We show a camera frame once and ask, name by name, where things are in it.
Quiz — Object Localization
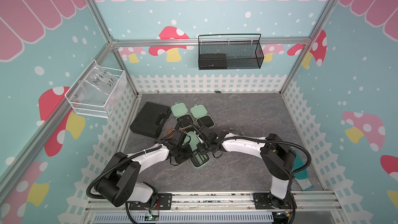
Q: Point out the green clipper case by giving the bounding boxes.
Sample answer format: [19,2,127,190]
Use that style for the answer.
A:
[184,131,210,168]
[171,103,194,130]
[190,105,215,129]

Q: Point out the brown clipper case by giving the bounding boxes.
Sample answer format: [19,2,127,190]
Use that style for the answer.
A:
[163,128,179,140]

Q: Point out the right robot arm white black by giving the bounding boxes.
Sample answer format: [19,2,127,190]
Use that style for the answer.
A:
[194,126,312,209]

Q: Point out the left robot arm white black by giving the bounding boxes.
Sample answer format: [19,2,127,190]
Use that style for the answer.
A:
[86,130,192,209]

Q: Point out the black plastic tool case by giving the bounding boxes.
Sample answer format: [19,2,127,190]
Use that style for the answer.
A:
[130,102,172,139]

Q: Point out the black box in basket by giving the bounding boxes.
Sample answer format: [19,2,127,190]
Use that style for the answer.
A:
[199,54,228,70]

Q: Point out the green work glove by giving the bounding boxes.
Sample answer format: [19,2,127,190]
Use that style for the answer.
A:
[290,149,315,191]

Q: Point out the black wire mesh basket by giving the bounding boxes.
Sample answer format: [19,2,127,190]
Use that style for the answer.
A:
[198,33,264,69]

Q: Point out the clear acrylic wall bin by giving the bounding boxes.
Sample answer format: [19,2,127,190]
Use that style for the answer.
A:
[65,60,127,118]

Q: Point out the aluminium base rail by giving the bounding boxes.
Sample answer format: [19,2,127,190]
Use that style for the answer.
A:
[83,191,343,214]

